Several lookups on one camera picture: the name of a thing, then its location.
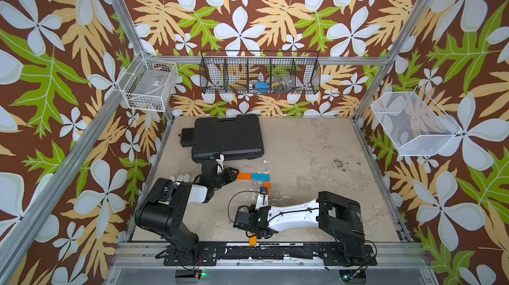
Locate orange block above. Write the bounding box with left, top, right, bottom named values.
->
left=237, top=172, right=252, bottom=180
left=249, top=236, right=257, bottom=247
left=263, top=182, right=270, bottom=194

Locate teal block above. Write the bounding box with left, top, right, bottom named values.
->
left=251, top=173, right=270, bottom=182

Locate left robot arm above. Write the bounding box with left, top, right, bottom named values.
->
left=135, top=159, right=239, bottom=255

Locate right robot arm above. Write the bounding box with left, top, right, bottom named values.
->
left=232, top=191, right=368, bottom=266

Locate black plastic tool case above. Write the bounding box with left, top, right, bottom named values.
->
left=180, top=114, right=265, bottom=163

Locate white work glove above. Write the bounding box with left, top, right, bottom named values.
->
left=170, top=173, right=191, bottom=182

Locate blue object in basket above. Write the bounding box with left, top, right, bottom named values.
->
left=254, top=82, right=271, bottom=94

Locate white mesh basket right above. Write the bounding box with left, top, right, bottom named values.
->
left=371, top=86, right=461, bottom=157

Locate black wire basket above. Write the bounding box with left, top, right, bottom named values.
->
left=199, top=50, right=322, bottom=95

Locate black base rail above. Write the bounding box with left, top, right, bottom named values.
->
left=156, top=241, right=377, bottom=268

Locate white wire basket left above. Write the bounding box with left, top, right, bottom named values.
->
left=119, top=53, right=179, bottom=112

